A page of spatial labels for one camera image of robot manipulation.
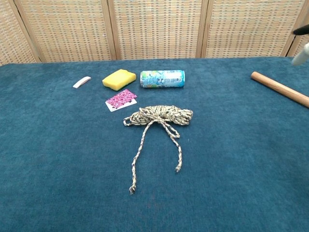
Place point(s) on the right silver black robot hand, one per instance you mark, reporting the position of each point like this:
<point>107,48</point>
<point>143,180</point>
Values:
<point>299,58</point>

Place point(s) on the wooden round rod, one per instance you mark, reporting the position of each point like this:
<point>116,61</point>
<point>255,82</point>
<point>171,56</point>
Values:
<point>277,87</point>

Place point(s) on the light blue printed drink can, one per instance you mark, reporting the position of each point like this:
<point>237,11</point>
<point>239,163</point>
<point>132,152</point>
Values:
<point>164,79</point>

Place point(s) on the woven rattan folding screen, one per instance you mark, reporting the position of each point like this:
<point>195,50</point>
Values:
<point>157,29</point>

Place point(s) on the yellow sponge block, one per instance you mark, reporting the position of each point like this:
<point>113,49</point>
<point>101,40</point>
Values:
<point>118,78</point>

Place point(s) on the pink patterned playing card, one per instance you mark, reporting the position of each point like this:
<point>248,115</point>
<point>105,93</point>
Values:
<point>120,98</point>

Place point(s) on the white face-up playing card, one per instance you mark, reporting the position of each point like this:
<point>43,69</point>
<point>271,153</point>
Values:
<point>110,108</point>

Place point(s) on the small white flat strip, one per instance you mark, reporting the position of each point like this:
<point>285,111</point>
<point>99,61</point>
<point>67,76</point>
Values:
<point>81,82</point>

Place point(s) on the blue velvet tablecloth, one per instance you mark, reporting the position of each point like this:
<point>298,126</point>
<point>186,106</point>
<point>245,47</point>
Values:
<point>72,169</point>

